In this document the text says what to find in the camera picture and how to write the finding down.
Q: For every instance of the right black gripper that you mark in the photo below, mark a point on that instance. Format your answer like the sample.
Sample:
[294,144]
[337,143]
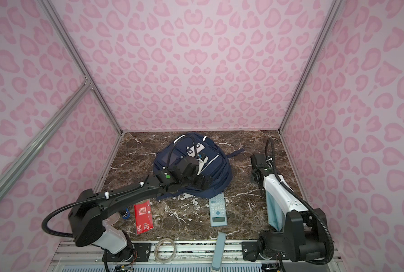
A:
[253,173]

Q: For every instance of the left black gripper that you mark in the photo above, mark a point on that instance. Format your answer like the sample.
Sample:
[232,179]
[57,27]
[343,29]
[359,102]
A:
[202,183]

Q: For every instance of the navy blue student backpack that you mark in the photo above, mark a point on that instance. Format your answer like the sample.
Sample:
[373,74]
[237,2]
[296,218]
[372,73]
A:
[218,166]

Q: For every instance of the red booklet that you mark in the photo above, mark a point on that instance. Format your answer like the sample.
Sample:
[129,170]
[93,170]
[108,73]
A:
[143,217]

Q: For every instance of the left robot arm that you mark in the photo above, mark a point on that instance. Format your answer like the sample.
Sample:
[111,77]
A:
[87,219]

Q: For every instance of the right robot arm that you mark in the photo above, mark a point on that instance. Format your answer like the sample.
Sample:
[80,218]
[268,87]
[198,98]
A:
[300,232]

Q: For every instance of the teal pencil pouch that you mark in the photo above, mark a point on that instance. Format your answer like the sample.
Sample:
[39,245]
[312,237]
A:
[274,212]

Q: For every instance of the light green calculator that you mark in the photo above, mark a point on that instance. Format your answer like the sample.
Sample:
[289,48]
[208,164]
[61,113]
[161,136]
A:
[217,211]

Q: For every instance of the pink pen cup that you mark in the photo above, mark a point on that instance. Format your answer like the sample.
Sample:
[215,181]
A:
[113,219]

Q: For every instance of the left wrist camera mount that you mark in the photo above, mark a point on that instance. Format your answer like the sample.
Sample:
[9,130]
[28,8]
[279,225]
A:
[202,160]

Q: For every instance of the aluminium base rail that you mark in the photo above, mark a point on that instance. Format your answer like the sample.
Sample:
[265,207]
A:
[184,256]

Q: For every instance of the grey-blue bar on rail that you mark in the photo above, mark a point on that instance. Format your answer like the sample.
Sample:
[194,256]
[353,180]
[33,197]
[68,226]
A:
[218,252]

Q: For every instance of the aluminium frame strut left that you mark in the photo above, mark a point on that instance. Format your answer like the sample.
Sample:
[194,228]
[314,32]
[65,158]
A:
[27,156]

